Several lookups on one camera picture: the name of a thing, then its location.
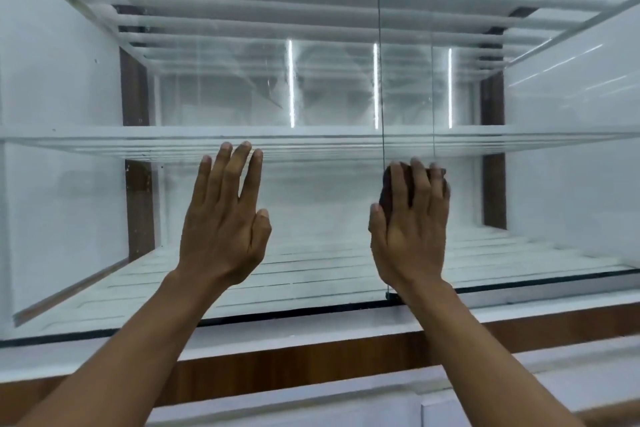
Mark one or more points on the glass shelf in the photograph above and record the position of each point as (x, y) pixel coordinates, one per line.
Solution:
(320, 137)

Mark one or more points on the person's left little finger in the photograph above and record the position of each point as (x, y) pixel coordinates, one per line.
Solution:
(204, 179)

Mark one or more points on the person's right middle finger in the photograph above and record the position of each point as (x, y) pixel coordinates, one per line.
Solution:
(421, 186)

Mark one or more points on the dark cleaning cloth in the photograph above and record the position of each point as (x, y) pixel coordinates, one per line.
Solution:
(385, 186)

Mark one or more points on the person's right thumb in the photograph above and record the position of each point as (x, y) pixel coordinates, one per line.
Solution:
(378, 226)

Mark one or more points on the white lower cabinet front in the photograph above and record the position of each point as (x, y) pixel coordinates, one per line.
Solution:
(380, 399)

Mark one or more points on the person's right hand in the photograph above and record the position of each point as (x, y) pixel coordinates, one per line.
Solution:
(412, 246)

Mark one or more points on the person's right forearm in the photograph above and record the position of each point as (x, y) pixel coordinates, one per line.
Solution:
(480, 356)

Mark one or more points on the person's left forearm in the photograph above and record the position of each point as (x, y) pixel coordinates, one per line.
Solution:
(135, 351)

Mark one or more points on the person's left middle finger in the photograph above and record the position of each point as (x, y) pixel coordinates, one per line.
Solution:
(239, 169)

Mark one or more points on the sliding glass door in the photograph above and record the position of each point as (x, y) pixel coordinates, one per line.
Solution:
(540, 201)
(150, 221)

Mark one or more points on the person's left thumb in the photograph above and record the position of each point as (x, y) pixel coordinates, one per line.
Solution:
(261, 234)

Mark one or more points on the person's left hand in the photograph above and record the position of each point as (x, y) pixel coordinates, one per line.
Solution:
(220, 236)

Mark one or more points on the white glass display cabinet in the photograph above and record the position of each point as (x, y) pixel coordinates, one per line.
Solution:
(60, 91)

